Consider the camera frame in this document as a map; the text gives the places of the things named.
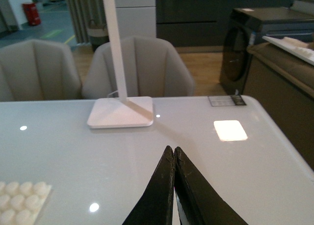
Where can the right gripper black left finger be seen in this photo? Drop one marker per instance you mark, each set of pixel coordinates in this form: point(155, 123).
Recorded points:
point(155, 207)

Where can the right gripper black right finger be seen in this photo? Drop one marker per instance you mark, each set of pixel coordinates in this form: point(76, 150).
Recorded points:
point(201, 204)

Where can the white studded base plate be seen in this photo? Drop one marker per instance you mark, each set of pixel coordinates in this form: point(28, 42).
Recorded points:
point(22, 204)

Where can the white desk lamp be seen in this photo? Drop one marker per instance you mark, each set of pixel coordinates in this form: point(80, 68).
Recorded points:
point(124, 111)

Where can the black label sticker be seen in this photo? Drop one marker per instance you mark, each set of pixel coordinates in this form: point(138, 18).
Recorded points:
point(227, 100)

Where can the beige chair right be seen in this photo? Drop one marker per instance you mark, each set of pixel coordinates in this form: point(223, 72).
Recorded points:
point(152, 68)

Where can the beige chair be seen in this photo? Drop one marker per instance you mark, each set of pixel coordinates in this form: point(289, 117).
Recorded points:
point(152, 68)
point(36, 70)

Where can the olive sofa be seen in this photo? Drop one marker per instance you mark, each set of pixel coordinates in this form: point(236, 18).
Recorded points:
point(284, 86)

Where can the beige chair left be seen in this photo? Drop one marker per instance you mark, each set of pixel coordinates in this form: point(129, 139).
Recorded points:
point(36, 70)

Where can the white board with studs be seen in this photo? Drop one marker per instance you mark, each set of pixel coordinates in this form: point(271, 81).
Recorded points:
point(293, 46)

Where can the dark kitchen counter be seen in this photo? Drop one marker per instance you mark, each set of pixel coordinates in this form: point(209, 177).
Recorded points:
point(196, 23)

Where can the woven basket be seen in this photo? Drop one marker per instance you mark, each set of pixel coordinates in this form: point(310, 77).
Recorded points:
point(98, 34)

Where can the black washing machine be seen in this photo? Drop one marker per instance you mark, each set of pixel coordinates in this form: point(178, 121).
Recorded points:
point(246, 27)

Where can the white drawer cabinet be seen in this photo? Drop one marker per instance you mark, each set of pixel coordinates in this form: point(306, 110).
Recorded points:
point(136, 17)

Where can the red bin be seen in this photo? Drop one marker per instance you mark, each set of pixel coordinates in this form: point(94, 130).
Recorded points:
point(31, 13)

